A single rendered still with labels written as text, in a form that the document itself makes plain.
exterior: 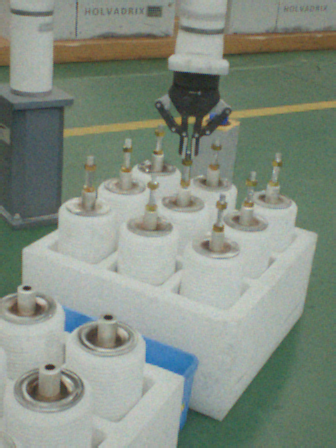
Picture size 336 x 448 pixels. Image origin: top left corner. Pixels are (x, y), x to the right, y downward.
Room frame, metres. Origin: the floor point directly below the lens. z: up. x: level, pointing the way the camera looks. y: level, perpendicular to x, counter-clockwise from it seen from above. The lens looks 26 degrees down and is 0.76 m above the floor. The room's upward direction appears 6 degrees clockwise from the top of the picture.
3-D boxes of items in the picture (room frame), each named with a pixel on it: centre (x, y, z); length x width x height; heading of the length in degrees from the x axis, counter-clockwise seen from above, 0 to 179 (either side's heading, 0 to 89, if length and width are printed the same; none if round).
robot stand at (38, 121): (1.61, 0.33, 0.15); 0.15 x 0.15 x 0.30; 35
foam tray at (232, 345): (1.18, -0.02, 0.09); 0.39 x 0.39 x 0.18; 64
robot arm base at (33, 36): (1.61, 0.33, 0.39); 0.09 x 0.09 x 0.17; 35
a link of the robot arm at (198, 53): (1.16, -0.02, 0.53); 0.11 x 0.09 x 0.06; 0
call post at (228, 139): (1.47, -0.08, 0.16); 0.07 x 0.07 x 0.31; 64
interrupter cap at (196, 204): (1.18, -0.02, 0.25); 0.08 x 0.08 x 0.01
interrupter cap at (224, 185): (1.29, -0.08, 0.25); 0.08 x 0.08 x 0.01
